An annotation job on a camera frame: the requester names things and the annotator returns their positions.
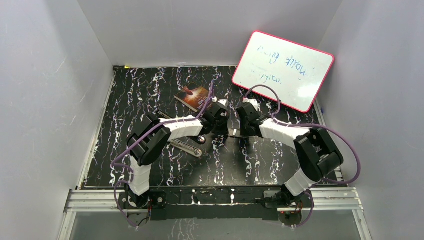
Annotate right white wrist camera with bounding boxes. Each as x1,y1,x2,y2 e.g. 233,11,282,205
242,98,260,112

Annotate dark paperback book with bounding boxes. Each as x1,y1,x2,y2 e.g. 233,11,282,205
174,82,212,112

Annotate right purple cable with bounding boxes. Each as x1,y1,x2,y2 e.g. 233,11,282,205
243,84,362,229

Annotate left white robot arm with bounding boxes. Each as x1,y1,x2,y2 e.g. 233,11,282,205
125,99,229,208

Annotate cardboard staple tray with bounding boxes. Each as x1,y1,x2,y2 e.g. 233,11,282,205
228,128,242,138

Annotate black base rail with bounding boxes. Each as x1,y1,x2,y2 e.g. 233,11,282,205
114,184,314,225

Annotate purple cable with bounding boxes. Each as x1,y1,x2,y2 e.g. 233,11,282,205
243,84,362,229
110,82,220,229

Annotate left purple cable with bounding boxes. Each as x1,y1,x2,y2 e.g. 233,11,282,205
110,82,220,229

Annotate pink framed whiteboard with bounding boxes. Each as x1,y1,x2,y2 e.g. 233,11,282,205
232,31,335,113

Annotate beige stapler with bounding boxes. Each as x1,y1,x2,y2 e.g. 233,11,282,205
169,139,203,158

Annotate black stapler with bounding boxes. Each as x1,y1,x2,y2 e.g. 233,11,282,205
156,110,206,145

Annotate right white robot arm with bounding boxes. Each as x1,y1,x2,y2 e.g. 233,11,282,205
236,99,344,208

